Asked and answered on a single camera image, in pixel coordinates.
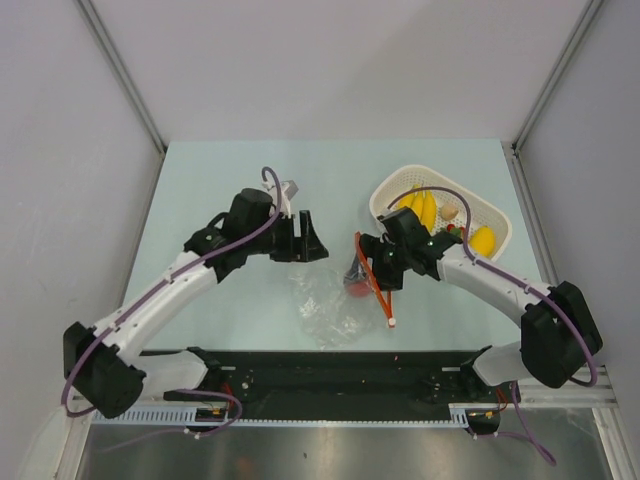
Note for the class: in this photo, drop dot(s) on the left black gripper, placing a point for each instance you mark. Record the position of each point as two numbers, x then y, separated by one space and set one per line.
307 247

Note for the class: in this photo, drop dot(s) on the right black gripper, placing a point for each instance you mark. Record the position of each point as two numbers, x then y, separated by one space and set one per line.
371 247

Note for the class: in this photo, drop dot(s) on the clear zip top bag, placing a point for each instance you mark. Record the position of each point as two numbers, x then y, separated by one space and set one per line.
327 313

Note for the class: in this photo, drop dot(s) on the yellow fake bananas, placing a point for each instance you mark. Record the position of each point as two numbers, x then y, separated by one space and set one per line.
423 204

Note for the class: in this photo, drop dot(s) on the beige fake egg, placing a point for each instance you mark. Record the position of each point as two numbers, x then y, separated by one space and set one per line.
448 212

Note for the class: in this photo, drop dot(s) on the yellow fake lemon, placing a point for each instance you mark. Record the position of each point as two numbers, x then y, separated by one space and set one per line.
483 241

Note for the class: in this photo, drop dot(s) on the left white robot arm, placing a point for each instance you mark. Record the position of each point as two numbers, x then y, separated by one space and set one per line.
104 362

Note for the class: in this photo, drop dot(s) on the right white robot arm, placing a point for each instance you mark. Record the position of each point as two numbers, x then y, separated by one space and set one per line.
558 335

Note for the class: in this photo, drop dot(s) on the white perforated plastic basket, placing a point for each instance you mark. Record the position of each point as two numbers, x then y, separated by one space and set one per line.
474 212

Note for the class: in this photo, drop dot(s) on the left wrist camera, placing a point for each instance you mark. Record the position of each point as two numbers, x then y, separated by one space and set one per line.
289 189

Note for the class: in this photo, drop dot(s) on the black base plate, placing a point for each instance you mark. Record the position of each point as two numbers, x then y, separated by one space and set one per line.
371 385

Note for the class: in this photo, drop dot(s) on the white cable duct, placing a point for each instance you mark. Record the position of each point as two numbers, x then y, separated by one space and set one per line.
207 418

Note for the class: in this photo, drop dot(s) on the aluminium frame rail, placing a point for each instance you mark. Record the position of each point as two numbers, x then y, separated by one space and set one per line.
534 394

